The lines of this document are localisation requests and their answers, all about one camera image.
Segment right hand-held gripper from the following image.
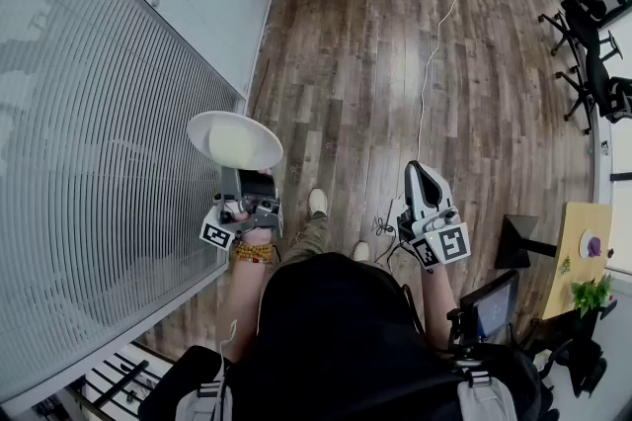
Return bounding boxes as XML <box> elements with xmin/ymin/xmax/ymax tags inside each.
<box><xmin>396</xmin><ymin>159</ymin><xmax>472</xmax><ymax>270</ymax></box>

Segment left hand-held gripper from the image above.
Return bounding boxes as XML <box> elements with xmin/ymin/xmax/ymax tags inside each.
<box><xmin>199</xmin><ymin>165</ymin><xmax>285</xmax><ymax>253</ymax></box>

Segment pale white food piece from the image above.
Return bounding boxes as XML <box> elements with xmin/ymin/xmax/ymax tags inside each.
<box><xmin>206</xmin><ymin>125</ymin><xmax>271</xmax><ymax>166</ymax></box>

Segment white round plate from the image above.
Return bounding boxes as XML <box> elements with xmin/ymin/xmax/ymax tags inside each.
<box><xmin>186</xmin><ymin>110</ymin><xmax>284</xmax><ymax>172</ymax></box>

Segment person's left forearm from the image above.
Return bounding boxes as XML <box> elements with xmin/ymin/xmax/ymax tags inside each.
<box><xmin>227</xmin><ymin>229</ymin><xmax>276</xmax><ymax>364</ymax></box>

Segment person's right forearm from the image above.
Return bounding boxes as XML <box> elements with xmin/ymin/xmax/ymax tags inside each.
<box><xmin>418</xmin><ymin>259</ymin><xmax>459</xmax><ymax>352</ymax></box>

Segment person's left shoe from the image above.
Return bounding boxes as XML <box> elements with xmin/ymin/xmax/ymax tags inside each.
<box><xmin>307</xmin><ymin>188</ymin><xmax>330</xmax><ymax>218</ymax></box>

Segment person's olive trousers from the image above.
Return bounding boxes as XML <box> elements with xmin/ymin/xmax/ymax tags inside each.
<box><xmin>277</xmin><ymin>210</ymin><xmax>333</xmax><ymax>268</ymax></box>

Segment black chest monitor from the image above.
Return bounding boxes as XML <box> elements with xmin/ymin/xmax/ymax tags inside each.
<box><xmin>458</xmin><ymin>268</ymin><xmax>522</xmax><ymax>346</ymax></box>

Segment light wooden side table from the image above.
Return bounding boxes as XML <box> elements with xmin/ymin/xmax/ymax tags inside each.
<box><xmin>541</xmin><ymin>201</ymin><xmax>615</xmax><ymax>321</ymax></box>

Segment small white dish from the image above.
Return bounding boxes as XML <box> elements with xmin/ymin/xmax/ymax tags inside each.
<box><xmin>579</xmin><ymin>227</ymin><xmax>605</xmax><ymax>260</ymax></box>

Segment person's black shirt torso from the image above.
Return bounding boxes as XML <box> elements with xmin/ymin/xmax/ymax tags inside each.
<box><xmin>137</xmin><ymin>252</ymin><xmax>562</xmax><ymax>421</ymax></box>

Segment green leafy plant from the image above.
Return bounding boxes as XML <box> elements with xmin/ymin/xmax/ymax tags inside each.
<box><xmin>570</xmin><ymin>273</ymin><xmax>616</xmax><ymax>317</ymax></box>

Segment black office chair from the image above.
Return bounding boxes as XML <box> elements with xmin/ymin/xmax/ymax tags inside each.
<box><xmin>537</xmin><ymin>0</ymin><xmax>632</xmax><ymax>59</ymax></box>
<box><xmin>513</xmin><ymin>297</ymin><xmax>611</xmax><ymax>403</ymax></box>
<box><xmin>555</xmin><ymin>31</ymin><xmax>632</xmax><ymax>136</ymax></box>

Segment tangled black cable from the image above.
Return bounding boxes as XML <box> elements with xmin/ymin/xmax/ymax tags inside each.
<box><xmin>372</xmin><ymin>213</ymin><xmax>397</xmax><ymax>263</ymax></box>

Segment wooden bead bracelet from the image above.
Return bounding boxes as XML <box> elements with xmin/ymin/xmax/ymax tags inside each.
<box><xmin>232</xmin><ymin>239</ymin><xmax>275</xmax><ymax>267</ymax></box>

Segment long white floor cable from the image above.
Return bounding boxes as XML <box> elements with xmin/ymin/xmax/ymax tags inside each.
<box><xmin>415</xmin><ymin>0</ymin><xmax>463</xmax><ymax>164</ymax></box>

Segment black pedestal base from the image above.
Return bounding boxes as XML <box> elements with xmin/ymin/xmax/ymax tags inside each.
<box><xmin>494</xmin><ymin>212</ymin><xmax>558</xmax><ymax>271</ymax></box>

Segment black monitor mount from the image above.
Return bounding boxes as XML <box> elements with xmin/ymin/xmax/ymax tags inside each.
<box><xmin>445</xmin><ymin>308</ymin><xmax>495</xmax><ymax>374</ymax></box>

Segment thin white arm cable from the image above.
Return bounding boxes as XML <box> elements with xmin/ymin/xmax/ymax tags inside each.
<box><xmin>216</xmin><ymin>318</ymin><xmax>239</xmax><ymax>391</ymax></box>

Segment grey right shoulder strap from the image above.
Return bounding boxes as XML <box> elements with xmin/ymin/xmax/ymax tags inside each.
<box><xmin>456</xmin><ymin>368</ymin><xmax>519</xmax><ymax>421</ymax></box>

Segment grey shoulder strap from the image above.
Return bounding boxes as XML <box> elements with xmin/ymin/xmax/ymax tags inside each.
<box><xmin>456</xmin><ymin>368</ymin><xmax>519</xmax><ymax>421</ymax></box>
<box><xmin>175</xmin><ymin>359</ymin><xmax>234</xmax><ymax>421</ymax></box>

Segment grey left shoulder strap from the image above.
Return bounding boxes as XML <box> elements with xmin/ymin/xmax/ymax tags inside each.
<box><xmin>175</xmin><ymin>359</ymin><xmax>234</xmax><ymax>421</ymax></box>

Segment black metal frame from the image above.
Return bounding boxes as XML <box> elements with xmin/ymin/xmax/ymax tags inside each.
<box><xmin>32</xmin><ymin>343</ymin><xmax>150</xmax><ymax>421</ymax></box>

